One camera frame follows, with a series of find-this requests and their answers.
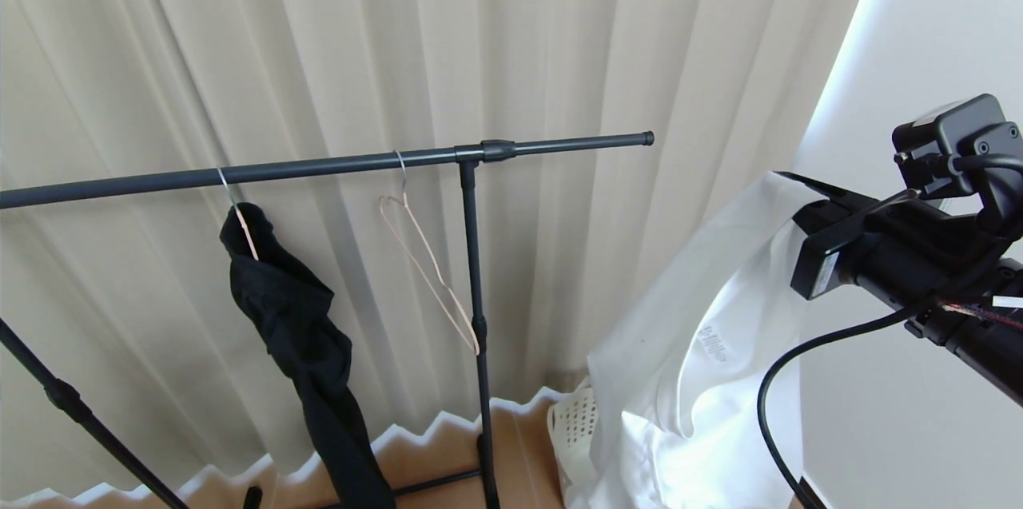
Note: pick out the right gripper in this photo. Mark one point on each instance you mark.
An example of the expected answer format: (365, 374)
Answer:
(879, 253)

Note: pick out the white garment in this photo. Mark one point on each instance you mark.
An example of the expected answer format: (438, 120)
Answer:
(679, 413)

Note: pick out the pink clothes hanger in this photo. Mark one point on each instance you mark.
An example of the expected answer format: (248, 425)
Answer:
(248, 241)
(476, 337)

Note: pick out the black shorts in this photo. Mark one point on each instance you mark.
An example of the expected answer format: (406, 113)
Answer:
(296, 317)

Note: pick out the white laundry basket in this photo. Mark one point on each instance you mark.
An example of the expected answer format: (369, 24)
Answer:
(571, 429)

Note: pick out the black clothes rack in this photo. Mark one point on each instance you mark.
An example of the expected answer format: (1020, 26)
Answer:
(320, 167)

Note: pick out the beige curtain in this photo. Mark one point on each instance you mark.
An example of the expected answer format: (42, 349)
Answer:
(559, 29)

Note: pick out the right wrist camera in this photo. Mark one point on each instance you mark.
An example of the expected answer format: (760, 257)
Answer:
(959, 133)

